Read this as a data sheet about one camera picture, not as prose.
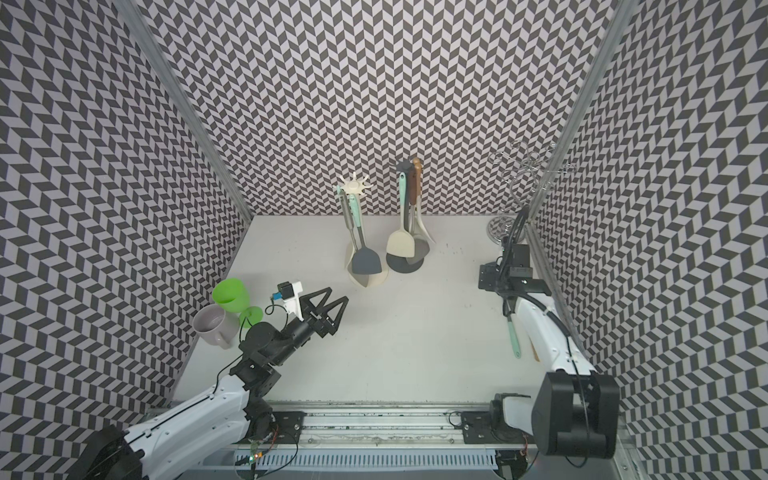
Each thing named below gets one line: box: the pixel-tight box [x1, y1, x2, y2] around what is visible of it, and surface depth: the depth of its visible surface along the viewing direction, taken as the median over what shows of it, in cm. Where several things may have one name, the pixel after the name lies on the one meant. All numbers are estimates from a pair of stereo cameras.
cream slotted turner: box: [336, 184, 357, 270], surface depth 81 cm
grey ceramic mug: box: [192, 303, 241, 350], surface depth 84 cm
